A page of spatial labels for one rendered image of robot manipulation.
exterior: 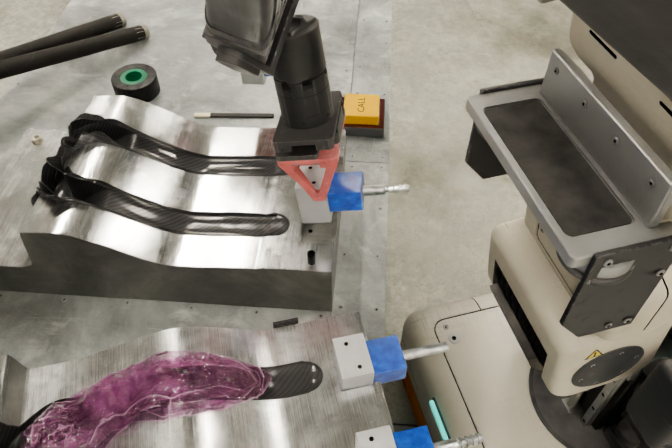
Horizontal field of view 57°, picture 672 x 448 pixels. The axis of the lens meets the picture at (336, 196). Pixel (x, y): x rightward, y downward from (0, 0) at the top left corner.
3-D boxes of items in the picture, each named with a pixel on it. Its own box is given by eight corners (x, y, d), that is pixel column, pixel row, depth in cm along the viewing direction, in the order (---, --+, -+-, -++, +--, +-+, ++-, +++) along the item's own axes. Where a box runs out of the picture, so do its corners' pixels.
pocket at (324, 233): (337, 230, 83) (337, 212, 80) (334, 261, 79) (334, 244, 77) (304, 228, 83) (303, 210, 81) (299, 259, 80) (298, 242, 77)
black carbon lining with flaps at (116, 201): (301, 165, 89) (298, 114, 82) (287, 253, 78) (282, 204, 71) (68, 153, 91) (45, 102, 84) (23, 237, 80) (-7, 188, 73)
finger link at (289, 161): (288, 214, 70) (271, 146, 65) (297, 176, 76) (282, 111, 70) (347, 211, 69) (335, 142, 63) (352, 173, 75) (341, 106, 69)
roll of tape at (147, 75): (111, 106, 109) (106, 90, 106) (119, 79, 114) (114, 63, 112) (157, 105, 109) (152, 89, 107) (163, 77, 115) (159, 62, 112)
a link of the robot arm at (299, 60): (291, 31, 57) (328, 8, 60) (239, 21, 61) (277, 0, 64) (304, 96, 61) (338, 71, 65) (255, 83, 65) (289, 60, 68)
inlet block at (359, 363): (436, 339, 75) (442, 315, 71) (451, 376, 71) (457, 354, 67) (332, 361, 73) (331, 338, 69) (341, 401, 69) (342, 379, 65)
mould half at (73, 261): (344, 171, 98) (345, 105, 88) (332, 312, 80) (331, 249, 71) (40, 155, 100) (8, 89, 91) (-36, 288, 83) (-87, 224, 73)
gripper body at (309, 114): (275, 157, 65) (259, 96, 61) (290, 108, 73) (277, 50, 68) (335, 153, 64) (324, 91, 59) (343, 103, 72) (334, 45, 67)
